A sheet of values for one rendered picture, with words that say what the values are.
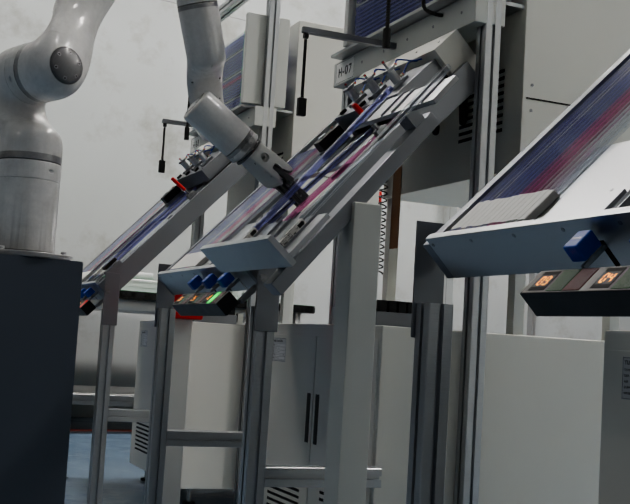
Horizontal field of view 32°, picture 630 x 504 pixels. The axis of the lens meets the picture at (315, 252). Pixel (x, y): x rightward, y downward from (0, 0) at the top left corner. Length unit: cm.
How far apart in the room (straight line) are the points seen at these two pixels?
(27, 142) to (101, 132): 526
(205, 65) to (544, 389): 106
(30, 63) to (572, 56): 127
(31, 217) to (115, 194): 527
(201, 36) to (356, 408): 90
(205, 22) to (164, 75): 522
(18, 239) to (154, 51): 560
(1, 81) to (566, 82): 129
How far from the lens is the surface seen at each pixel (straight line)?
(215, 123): 242
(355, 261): 203
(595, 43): 274
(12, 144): 214
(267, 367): 221
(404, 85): 248
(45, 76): 211
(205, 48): 243
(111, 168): 738
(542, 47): 264
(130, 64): 755
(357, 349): 203
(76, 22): 220
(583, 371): 263
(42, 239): 212
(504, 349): 251
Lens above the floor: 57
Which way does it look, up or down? 5 degrees up
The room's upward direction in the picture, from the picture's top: 4 degrees clockwise
